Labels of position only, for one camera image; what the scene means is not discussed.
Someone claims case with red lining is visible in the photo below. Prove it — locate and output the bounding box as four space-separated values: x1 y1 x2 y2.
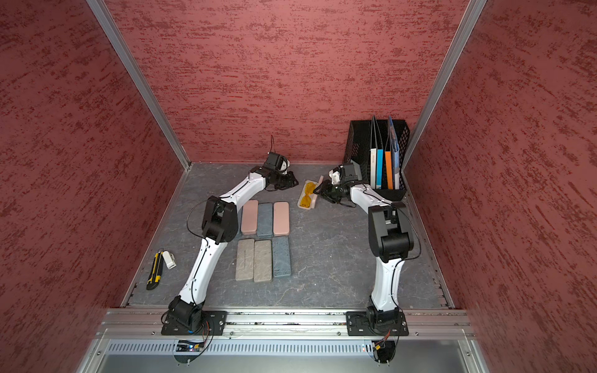
253 240 273 283

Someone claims aluminium corner post left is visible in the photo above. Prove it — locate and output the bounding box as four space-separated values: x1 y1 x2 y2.
86 0 192 172

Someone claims blue book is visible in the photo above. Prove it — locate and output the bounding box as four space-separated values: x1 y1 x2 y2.
388 117 400 190

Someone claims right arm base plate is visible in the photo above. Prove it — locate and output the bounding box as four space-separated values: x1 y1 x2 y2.
345 308 410 337

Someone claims grey case with purple glasses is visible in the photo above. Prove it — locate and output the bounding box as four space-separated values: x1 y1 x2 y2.
272 236 292 278

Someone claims aluminium front rail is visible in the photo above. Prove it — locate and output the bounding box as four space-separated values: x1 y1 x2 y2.
79 307 488 372

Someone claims white book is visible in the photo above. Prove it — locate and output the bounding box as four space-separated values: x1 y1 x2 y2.
370 116 378 189

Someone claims pink case with yellow glasses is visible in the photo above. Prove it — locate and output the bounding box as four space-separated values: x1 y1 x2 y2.
297 176 323 210

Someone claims aluminium corner post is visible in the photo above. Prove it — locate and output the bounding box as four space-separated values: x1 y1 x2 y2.
86 0 192 172
403 0 487 172

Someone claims case with clear yellow glasses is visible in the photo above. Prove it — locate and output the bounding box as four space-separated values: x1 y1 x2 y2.
257 203 274 239

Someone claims yellow black utility knife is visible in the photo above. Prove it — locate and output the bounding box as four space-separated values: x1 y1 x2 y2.
146 251 163 291

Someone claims black mesh file holder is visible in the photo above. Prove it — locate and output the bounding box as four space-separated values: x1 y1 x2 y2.
344 118 410 201

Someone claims small white box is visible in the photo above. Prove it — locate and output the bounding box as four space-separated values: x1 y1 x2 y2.
162 250 177 270

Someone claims aluminium corner post right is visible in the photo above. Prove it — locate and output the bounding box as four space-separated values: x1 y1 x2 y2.
403 0 487 172

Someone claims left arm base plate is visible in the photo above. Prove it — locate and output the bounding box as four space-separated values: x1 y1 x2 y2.
160 310 228 337

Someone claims pink case with tortoise sunglasses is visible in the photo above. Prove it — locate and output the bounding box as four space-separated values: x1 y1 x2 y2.
240 200 259 236

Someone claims orange book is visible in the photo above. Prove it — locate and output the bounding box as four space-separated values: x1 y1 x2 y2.
384 135 394 190

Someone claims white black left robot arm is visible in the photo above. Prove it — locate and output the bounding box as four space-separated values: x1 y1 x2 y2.
161 152 298 336

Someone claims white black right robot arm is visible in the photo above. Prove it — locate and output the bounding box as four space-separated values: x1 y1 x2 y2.
315 163 420 336

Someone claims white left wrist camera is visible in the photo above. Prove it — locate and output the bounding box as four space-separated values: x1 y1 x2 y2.
277 157 290 173

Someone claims cyan book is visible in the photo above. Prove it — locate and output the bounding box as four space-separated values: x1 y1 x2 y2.
375 122 383 189

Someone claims grey case with black glasses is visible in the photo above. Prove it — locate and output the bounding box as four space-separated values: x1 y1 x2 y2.
236 208 243 235

